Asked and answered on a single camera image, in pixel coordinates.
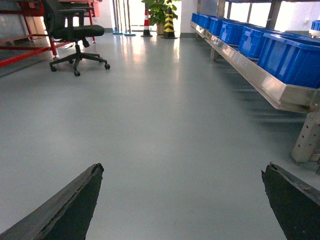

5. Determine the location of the green potted plant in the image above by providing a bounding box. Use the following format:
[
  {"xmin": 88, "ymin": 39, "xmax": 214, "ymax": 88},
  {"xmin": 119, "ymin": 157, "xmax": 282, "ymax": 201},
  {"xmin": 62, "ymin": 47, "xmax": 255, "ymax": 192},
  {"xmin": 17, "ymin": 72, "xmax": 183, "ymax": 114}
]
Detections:
[{"xmin": 141, "ymin": 0, "xmax": 180, "ymax": 30}]

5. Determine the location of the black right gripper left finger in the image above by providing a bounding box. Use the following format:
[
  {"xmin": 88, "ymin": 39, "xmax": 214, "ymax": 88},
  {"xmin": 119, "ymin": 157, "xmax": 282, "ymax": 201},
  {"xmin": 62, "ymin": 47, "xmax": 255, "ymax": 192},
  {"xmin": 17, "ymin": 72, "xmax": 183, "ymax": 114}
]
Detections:
[{"xmin": 0, "ymin": 163, "xmax": 104, "ymax": 240}]

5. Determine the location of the black office chair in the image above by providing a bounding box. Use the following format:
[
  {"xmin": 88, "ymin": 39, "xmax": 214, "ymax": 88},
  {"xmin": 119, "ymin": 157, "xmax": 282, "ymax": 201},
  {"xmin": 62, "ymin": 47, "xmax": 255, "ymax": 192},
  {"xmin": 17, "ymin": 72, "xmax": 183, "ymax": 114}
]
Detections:
[{"xmin": 41, "ymin": 0, "xmax": 111, "ymax": 77}]

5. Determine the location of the red white traffic cone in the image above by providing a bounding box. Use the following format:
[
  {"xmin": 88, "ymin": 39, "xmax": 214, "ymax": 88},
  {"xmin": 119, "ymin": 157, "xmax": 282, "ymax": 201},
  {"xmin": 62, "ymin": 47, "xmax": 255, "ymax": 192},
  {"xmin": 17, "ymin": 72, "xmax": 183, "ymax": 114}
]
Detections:
[{"xmin": 141, "ymin": 10, "xmax": 153, "ymax": 38}]

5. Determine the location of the yellow black traffic cone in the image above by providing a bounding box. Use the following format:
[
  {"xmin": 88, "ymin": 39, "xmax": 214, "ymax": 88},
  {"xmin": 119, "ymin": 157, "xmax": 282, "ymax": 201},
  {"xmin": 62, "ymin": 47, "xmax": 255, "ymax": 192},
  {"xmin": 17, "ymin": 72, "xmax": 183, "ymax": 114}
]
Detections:
[{"xmin": 162, "ymin": 8, "xmax": 177, "ymax": 39}]

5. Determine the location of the distant steel bin rack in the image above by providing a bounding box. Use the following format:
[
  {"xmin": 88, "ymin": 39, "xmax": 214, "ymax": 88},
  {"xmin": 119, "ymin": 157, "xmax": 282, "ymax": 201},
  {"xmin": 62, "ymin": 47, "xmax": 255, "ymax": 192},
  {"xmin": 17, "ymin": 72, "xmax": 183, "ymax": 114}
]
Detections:
[{"xmin": 190, "ymin": 0, "xmax": 320, "ymax": 165}]

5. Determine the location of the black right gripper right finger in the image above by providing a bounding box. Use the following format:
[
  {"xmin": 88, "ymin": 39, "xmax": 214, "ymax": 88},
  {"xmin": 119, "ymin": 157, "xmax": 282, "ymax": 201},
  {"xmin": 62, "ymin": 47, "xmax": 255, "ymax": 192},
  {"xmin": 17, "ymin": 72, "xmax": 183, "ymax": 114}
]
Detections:
[{"xmin": 261, "ymin": 162, "xmax": 320, "ymax": 240}]

